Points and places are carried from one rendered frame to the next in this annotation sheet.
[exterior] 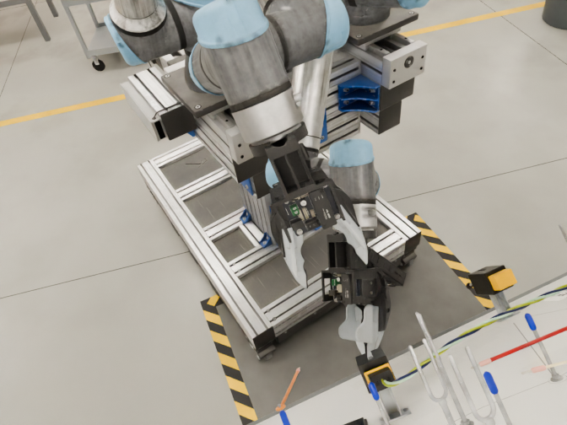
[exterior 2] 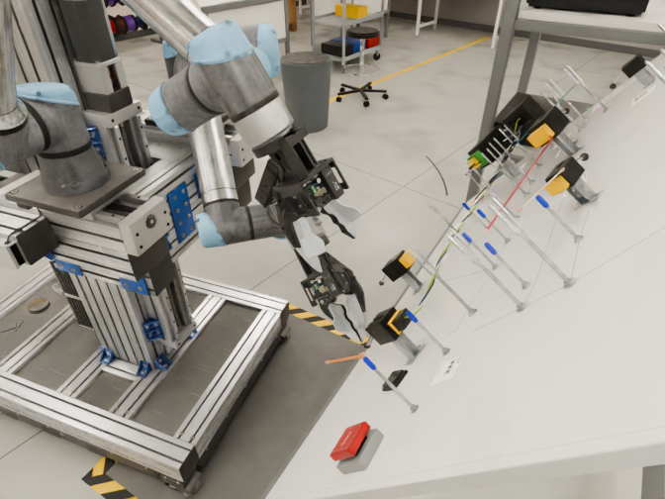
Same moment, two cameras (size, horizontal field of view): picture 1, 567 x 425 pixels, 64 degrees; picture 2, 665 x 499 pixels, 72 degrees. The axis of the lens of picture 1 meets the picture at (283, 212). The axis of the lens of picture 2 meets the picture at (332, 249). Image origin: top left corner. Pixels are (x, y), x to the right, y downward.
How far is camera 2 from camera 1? 0.36 m
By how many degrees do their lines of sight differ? 33
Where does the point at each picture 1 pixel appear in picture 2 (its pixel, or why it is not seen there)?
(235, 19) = (237, 37)
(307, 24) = not seen: hidden behind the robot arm
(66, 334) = not seen: outside the picture
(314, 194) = (325, 170)
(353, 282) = (335, 273)
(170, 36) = (33, 135)
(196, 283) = (65, 462)
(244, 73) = (252, 80)
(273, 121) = (281, 117)
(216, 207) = (61, 362)
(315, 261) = (207, 366)
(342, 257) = not seen: hidden behind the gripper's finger
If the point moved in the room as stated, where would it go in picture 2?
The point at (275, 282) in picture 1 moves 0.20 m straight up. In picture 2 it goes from (174, 404) to (161, 369)
